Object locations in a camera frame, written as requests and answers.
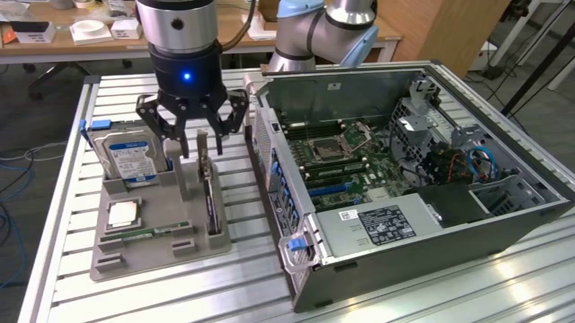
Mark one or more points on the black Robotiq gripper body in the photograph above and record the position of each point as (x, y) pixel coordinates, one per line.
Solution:
(189, 84)

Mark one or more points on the Nvidia graphics card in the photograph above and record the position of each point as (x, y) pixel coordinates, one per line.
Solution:
(209, 188)

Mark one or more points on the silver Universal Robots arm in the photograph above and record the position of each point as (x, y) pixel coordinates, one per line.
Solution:
(179, 30)

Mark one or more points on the hard disk with blue carrier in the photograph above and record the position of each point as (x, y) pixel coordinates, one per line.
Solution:
(130, 158)

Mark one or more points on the small white box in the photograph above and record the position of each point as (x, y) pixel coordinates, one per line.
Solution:
(127, 29)

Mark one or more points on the white paper stack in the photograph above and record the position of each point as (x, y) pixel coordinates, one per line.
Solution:
(263, 32)

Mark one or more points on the CPU socket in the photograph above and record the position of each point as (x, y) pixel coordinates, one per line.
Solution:
(329, 148)

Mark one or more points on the grey plastic parts rack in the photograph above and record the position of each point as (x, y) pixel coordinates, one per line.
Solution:
(153, 202)

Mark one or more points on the black office chair base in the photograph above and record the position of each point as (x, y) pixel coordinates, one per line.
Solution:
(54, 75)

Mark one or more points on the metal socket cover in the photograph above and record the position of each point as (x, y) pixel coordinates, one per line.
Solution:
(366, 129)

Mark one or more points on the silver CPU chip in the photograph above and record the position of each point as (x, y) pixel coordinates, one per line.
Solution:
(122, 213)

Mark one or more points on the wooden desk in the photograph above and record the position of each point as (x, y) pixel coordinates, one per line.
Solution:
(58, 48)

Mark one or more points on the blue expansion slot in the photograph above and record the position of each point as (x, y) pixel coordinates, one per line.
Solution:
(330, 190)

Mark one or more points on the beige tape roll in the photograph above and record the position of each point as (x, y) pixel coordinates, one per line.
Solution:
(85, 3)

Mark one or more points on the green RAM stick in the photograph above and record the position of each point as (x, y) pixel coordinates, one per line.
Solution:
(143, 232)

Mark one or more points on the green motherboard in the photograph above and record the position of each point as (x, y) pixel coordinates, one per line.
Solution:
(378, 175)

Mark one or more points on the grey cup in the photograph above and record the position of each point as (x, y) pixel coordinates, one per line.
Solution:
(61, 4)

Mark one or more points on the white box with black top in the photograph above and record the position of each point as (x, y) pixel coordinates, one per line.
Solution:
(34, 32)

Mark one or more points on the grey metal disk bay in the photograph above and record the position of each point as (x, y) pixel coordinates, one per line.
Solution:
(413, 124)

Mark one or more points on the silver chipset heatsink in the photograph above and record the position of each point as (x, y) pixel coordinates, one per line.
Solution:
(379, 194)

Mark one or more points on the blue case latch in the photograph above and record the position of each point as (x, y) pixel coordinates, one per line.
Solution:
(295, 244)

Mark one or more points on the grey power supply unit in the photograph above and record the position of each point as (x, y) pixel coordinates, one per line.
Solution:
(350, 235)

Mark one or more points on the wooden cabinet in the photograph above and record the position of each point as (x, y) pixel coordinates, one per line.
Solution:
(449, 30)

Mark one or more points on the open dark grey PC case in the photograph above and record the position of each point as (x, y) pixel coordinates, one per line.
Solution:
(405, 255)

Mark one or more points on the perforated metal disk bay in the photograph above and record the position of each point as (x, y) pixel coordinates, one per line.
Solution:
(517, 191)

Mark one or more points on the black stand pole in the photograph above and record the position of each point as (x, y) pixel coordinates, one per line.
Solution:
(539, 72)

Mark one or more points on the white table frame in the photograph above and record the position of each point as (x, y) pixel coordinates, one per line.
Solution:
(510, 33)

